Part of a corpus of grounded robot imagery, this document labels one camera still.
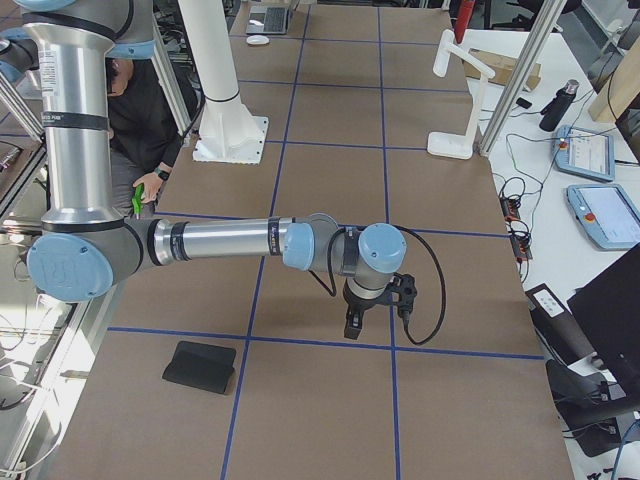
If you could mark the blue teach pendant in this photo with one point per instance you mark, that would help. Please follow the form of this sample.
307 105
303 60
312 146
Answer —
606 213
585 153

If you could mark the upper blue teach pendant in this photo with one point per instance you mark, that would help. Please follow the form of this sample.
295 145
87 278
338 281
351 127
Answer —
585 153

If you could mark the green handheld tool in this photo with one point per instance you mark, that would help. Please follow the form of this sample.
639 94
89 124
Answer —
137 200

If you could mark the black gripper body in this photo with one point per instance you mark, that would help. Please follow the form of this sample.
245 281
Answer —
361 304

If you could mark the black mouse pad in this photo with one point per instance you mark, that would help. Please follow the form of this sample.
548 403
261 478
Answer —
202 366

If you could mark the lower blue teach pendant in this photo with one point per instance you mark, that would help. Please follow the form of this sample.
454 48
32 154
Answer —
606 213

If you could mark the black monitor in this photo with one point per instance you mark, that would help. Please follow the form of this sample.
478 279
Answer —
607 312

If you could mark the grey laptop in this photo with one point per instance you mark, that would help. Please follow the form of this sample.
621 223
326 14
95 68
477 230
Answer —
269 18

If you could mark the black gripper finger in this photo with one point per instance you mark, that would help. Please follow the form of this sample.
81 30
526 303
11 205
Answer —
353 323

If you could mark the aluminium frame post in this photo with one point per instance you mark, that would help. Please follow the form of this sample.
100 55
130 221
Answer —
536 40

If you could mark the black power adapter box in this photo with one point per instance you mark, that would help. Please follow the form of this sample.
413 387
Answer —
557 325

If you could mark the cardboard box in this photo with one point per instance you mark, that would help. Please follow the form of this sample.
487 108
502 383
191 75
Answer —
504 66

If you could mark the seated person in black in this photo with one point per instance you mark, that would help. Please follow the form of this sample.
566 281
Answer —
144 138

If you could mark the white computer mouse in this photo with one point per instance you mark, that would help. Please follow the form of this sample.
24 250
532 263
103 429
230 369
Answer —
257 40

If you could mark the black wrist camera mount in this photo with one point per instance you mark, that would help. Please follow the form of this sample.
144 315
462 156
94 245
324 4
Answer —
402 291

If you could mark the red cylinder object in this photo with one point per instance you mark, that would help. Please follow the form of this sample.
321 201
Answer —
464 15

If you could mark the white pedestal column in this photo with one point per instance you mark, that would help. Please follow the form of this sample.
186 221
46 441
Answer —
228 132

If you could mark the black water bottle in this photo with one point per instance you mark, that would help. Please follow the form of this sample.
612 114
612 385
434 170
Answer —
554 111

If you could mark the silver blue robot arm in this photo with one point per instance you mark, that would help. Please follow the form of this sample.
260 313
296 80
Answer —
87 246

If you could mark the black orange usb hub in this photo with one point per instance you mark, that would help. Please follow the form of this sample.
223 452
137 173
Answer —
518 231

